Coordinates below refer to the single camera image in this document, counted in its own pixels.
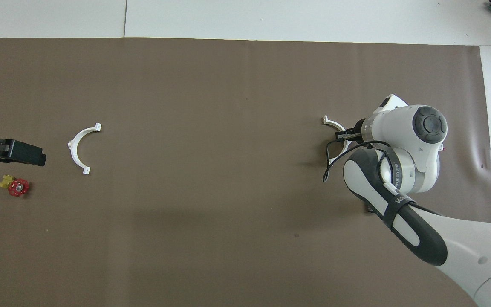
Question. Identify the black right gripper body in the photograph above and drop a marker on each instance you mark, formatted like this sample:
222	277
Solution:
359	130

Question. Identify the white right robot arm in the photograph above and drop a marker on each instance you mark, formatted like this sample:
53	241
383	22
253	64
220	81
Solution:
424	140

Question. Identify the red and yellow valve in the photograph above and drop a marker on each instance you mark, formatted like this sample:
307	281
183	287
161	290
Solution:
17	187

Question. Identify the brown paper table mat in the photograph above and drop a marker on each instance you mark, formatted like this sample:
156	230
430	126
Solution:
211	213

